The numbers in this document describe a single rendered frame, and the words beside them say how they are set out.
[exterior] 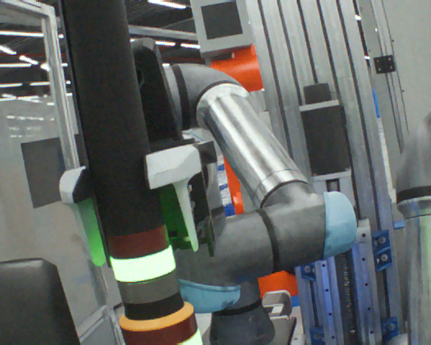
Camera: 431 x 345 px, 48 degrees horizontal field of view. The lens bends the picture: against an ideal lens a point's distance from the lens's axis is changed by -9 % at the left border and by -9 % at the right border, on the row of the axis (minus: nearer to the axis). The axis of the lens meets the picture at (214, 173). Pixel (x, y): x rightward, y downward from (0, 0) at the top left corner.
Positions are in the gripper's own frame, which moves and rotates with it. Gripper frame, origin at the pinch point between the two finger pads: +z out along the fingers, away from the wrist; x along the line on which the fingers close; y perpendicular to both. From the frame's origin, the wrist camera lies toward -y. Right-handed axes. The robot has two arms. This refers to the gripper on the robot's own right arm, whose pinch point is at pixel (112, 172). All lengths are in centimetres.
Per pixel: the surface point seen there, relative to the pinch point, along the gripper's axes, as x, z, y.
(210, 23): -6, -395, -90
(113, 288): 133, -438, 126
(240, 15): -32, -397, -93
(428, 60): -89, -168, -14
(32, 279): 11.5, -11.7, 7.5
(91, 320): 49, -125, 50
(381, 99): -66, -171, -2
